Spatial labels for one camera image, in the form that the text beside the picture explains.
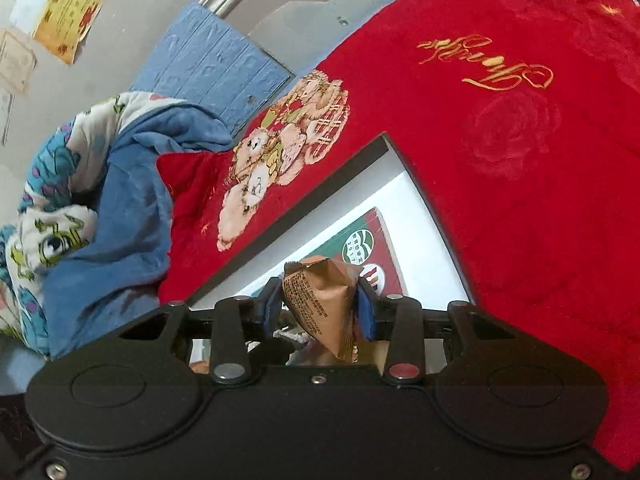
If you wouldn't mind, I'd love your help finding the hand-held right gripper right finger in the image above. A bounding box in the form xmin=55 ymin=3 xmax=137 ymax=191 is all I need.
xmin=354 ymin=278 xmax=522 ymax=387

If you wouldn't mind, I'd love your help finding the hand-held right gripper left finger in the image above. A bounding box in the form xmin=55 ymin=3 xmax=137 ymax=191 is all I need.
xmin=120 ymin=276 xmax=284 ymax=387

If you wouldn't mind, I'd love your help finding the brown snack packet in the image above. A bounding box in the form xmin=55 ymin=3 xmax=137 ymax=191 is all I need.
xmin=282 ymin=255 xmax=364 ymax=362

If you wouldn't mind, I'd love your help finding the white tray with dark rim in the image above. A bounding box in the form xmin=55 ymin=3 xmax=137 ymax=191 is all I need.
xmin=185 ymin=131 xmax=475 ymax=367

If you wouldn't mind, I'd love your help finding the cartoon monster print quilt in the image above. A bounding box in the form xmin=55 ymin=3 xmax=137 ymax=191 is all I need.
xmin=0 ymin=91 xmax=236 ymax=359

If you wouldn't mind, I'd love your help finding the red bear print blanket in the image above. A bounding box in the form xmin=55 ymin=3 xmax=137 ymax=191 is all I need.
xmin=157 ymin=0 xmax=640 ymax=472

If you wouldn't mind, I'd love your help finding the blue brick pattern wall panel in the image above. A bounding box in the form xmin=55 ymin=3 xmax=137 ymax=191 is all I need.
xmin=131 ymin=1 xmax=297 ymax=132

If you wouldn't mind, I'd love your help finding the white drawing wall paper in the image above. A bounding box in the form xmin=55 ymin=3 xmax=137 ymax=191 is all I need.
xmin=0 ymin=87 xmax=14 ymax=147

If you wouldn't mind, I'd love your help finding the pale framed wall paper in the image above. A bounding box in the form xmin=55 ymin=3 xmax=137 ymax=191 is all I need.
xmin=0 ymin=27 xmax=37 ymax=96

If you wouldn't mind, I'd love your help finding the large orange wall certificate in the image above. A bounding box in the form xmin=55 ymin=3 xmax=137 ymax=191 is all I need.
xmin=10 ymin=0 xmax=121 ymax=65

